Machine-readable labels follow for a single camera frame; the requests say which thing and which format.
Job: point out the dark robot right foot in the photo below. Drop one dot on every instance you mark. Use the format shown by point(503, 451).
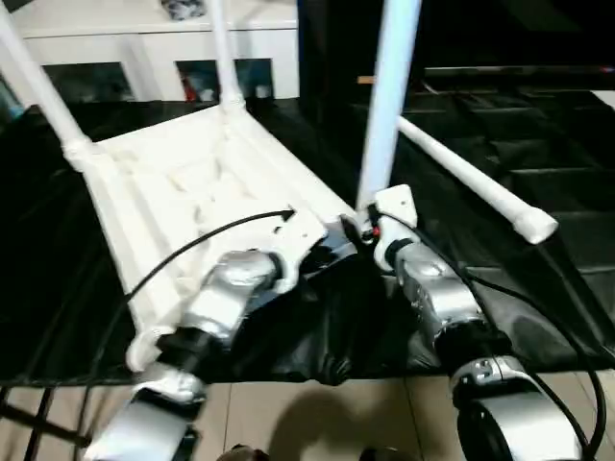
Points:
point(384, 454)

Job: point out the dark robot left foot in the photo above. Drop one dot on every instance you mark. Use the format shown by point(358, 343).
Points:
point(245, 454)

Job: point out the small tan box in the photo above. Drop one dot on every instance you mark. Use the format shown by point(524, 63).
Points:
point(366, 80)

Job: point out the white glass-door cabinet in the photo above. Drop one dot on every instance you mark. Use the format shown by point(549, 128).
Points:
point(106, 43)

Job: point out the dark robot foot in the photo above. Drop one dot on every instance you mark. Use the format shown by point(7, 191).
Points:
point(384, 454)
point(245, 454)

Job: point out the white paper sheet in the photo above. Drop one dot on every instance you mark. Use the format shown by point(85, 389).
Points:
point(603, 98)

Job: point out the small grey bundle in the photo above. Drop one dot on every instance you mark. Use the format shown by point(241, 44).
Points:
point(184, 8)

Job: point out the white plastic table top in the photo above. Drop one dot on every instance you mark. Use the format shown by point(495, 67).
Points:
point(183, 173)

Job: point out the black work mat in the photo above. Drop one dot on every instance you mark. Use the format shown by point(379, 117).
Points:
point(538, 298)

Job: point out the small red bottle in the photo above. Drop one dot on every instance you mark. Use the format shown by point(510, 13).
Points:
point(188, 91)

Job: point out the white plastic table leg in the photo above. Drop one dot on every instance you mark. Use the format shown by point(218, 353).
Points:
point(480, 182)
point(43, 86)
point(227, 53)
point(389, 96)

